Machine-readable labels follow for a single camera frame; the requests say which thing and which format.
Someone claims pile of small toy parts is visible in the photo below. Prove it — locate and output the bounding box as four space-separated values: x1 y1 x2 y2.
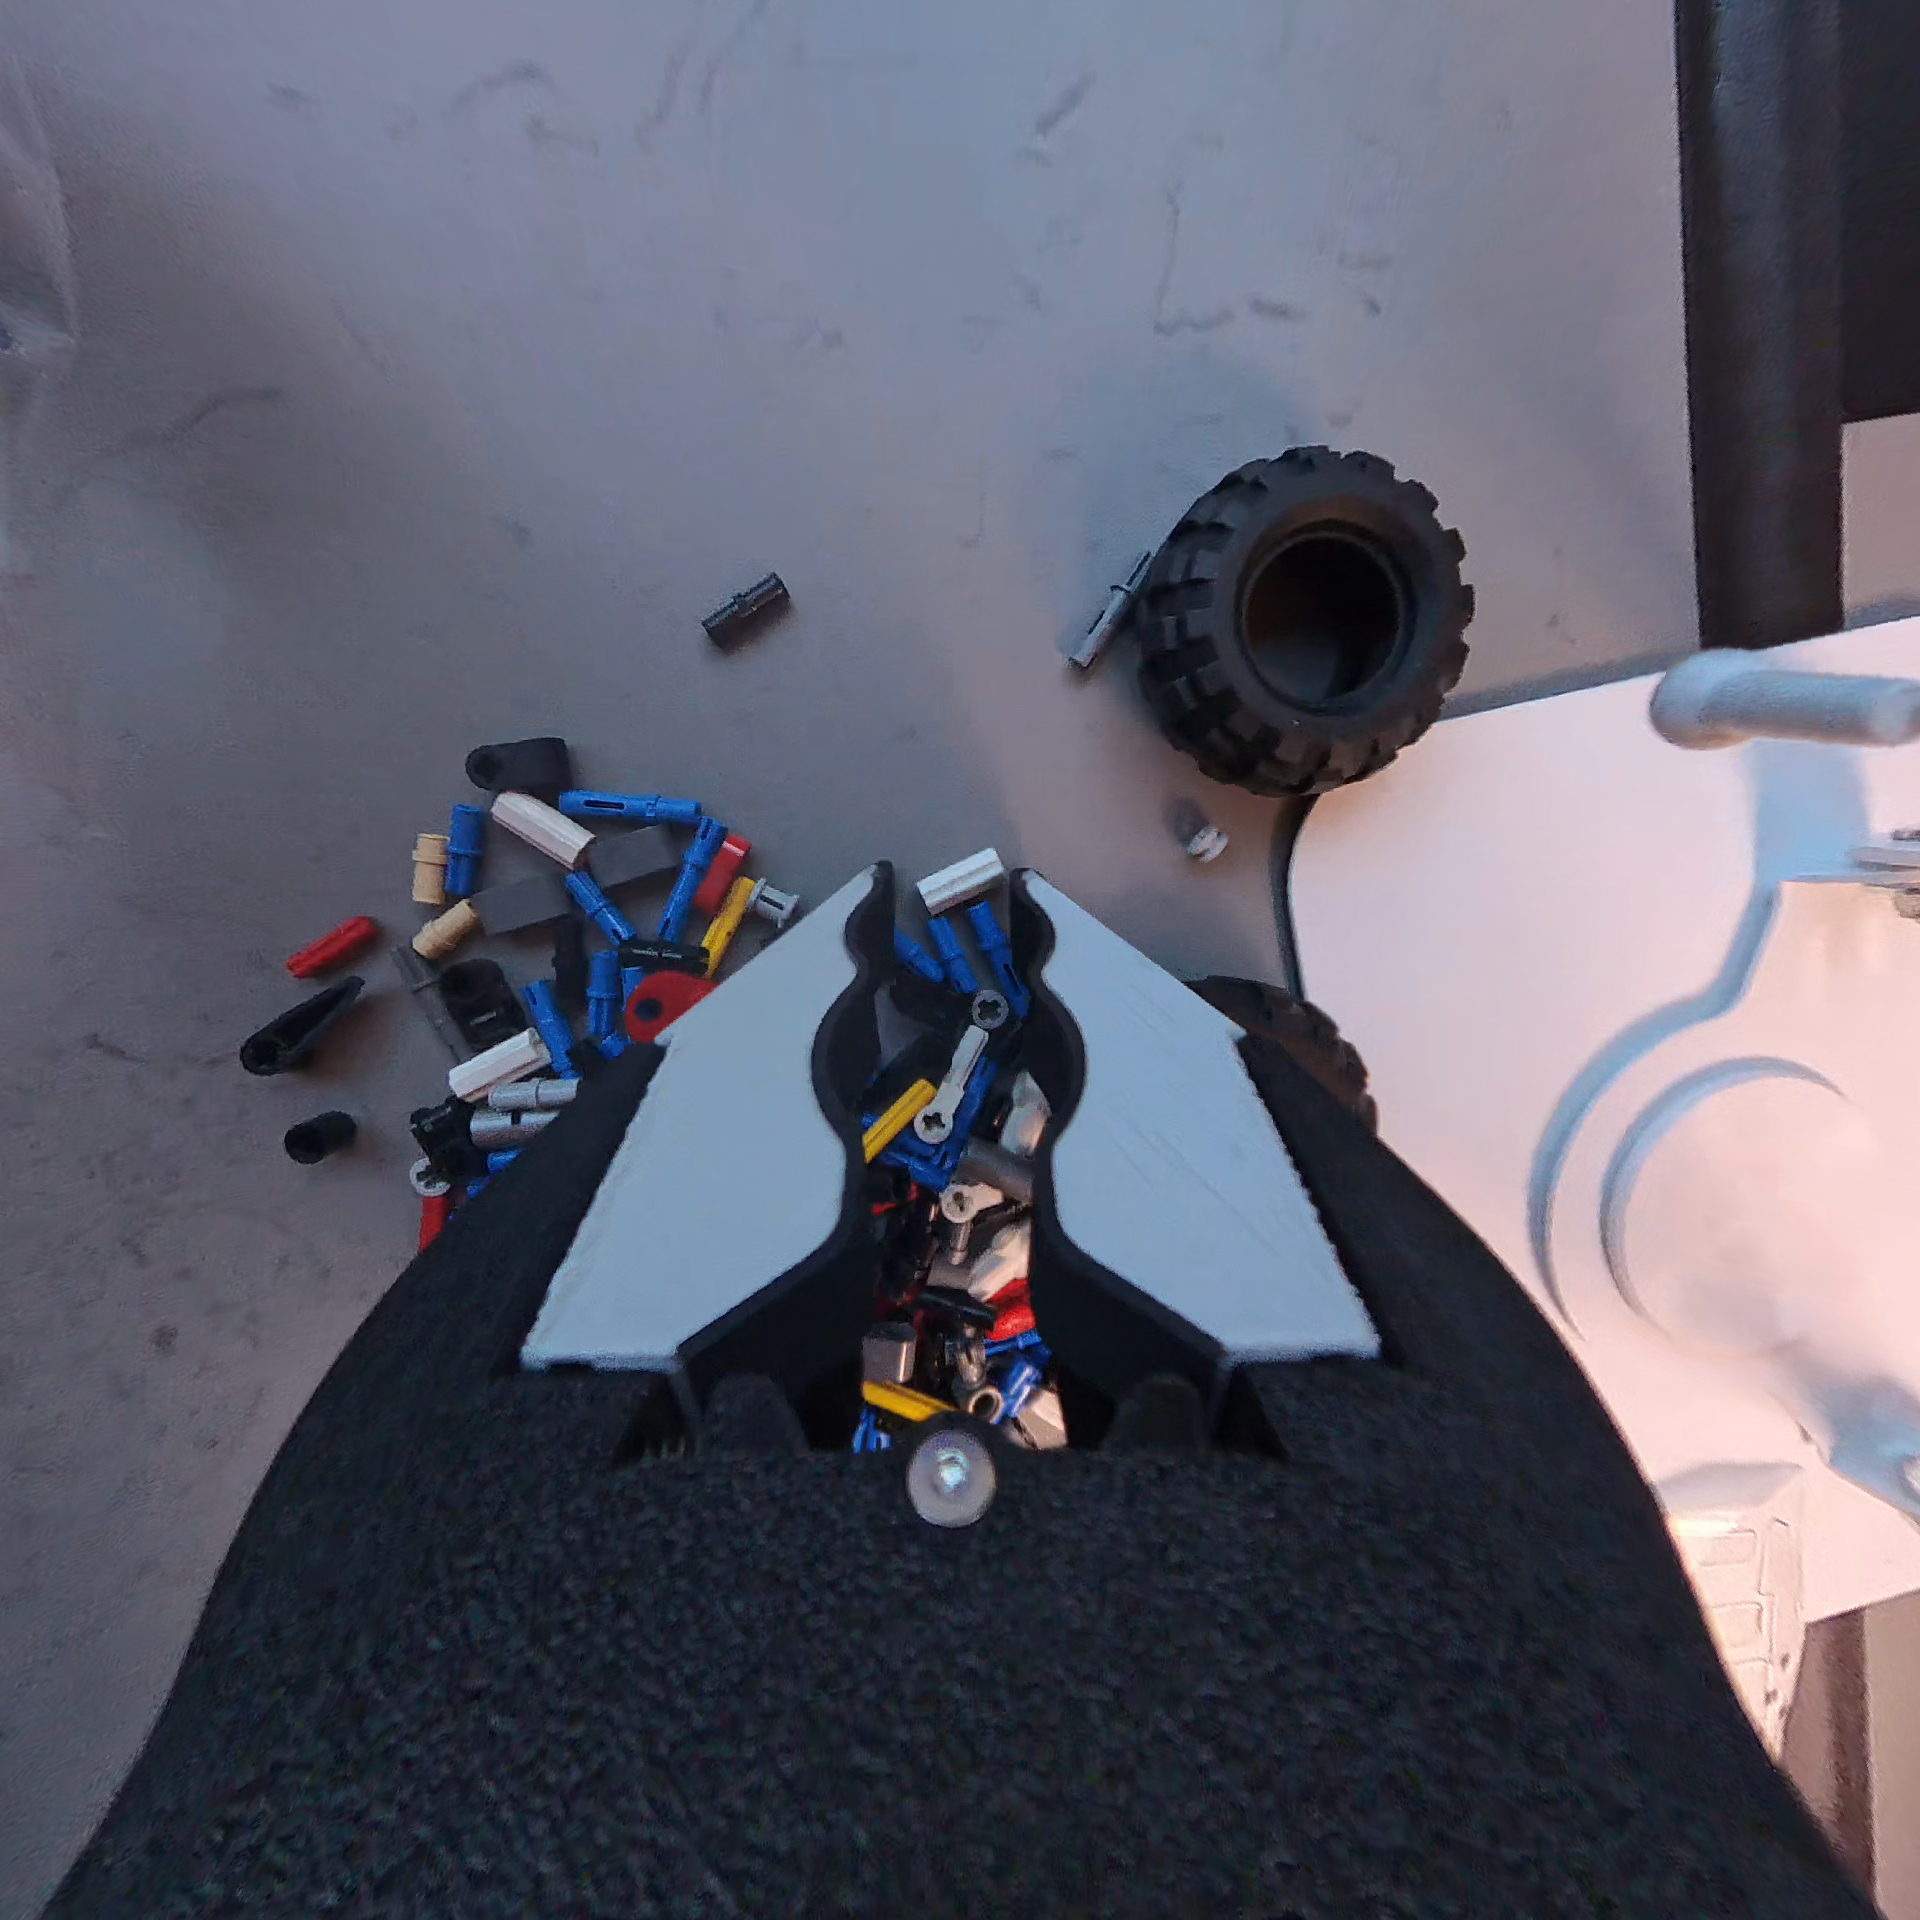
240 735 1059 1460

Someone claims grey toy pin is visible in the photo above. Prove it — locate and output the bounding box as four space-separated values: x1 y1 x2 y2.
1070 546 1161 673

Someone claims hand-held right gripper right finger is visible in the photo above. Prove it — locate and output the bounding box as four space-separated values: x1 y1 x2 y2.
1006 868 1377 1370

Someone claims grey desk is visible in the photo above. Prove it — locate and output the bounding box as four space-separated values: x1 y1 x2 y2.
0 0 1832 1920

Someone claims white booklet stand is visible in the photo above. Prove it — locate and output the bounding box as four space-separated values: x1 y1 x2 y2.
1284 614 1920 1778

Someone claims black toy tire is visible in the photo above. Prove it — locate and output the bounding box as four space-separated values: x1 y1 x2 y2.
1132 448 1481 800
1199 974 1377 1134

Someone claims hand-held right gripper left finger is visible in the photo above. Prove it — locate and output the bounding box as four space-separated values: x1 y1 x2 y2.
524 865 902 1376

